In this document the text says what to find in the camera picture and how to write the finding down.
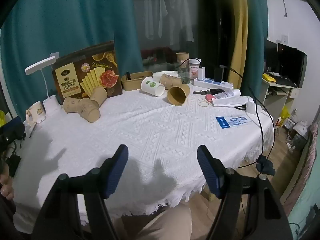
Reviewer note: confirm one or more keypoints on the black scissors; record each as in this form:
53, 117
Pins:
241, 107

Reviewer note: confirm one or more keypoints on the white printed mug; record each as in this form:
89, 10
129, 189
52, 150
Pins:
36, 113

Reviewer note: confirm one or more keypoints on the black remote key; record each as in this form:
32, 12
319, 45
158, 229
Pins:
216, 90

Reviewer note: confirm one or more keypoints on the wide kraft paper cup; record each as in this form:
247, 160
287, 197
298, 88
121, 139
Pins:
178, 95

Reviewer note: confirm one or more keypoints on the pink round object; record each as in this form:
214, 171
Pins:
210, 98

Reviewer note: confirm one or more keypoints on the yellow packet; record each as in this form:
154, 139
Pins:
268, 77

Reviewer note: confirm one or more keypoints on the person's left hand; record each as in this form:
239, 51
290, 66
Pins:
5, 187

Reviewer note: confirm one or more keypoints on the white power strip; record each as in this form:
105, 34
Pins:
212, 83

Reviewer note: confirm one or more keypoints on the brown cracker box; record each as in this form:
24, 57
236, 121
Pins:
87, 75

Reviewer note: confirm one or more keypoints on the blue white paper packet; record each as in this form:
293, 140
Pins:
232, 122

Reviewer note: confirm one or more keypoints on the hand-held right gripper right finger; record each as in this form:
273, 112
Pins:
208, 173

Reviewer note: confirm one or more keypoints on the white charger plug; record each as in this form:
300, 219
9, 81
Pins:
202, 72

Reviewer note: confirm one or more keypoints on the clear plastic water bottle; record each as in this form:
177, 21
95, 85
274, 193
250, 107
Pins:
226, 94

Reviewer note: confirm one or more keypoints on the white paper cup green print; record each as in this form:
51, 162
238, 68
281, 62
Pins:
152, 86

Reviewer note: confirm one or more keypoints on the rubber band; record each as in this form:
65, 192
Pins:
200, 104

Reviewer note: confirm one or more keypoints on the hanging white garments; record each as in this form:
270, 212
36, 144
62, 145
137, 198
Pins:
167, 12

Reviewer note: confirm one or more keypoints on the white textured tablecloth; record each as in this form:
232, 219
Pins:
150, 135

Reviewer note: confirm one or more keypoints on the black computer monitor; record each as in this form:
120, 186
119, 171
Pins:
291, 63

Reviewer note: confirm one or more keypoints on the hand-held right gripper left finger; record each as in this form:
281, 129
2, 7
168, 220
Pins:
116, 175

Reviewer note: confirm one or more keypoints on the pink patterned blanket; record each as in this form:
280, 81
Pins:
305, 165

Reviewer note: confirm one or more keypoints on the white side desk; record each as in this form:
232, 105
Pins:
277, 90

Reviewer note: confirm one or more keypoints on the clear jar white lid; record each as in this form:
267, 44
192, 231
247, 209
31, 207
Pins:
194, 68

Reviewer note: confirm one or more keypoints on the person's beige trouser leg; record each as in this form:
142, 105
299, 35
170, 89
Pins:
157, 223

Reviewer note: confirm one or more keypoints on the yellow curtain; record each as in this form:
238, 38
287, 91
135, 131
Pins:
238, 30

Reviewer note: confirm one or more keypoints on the teal curtain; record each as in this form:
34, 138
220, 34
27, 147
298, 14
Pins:
70, 20
255, 35

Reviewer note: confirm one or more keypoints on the white paper sheet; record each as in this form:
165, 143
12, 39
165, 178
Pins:
232, 101

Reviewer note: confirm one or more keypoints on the kraft paper food tray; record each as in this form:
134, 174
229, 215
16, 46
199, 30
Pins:
136, 81

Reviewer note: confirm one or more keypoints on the white desk lamp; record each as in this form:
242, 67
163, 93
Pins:
48, 97

